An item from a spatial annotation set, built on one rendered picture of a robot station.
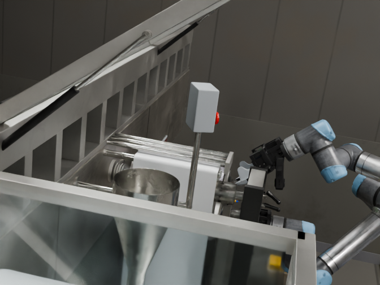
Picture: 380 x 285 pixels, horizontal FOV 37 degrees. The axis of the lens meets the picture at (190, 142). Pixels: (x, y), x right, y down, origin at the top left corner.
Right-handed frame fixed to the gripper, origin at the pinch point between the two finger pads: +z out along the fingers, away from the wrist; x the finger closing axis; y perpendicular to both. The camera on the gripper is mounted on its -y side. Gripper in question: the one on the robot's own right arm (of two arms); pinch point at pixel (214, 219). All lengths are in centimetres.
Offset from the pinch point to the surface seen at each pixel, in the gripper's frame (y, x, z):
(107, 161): 29, 36, 30
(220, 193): 25.4, 34.1, -3.9
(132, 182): 41, 73, 13
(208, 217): 51, 104, -9
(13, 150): 52, 93, 30
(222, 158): 36, 35, -3
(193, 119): 55, 65, 2
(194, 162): 44, 62, 1
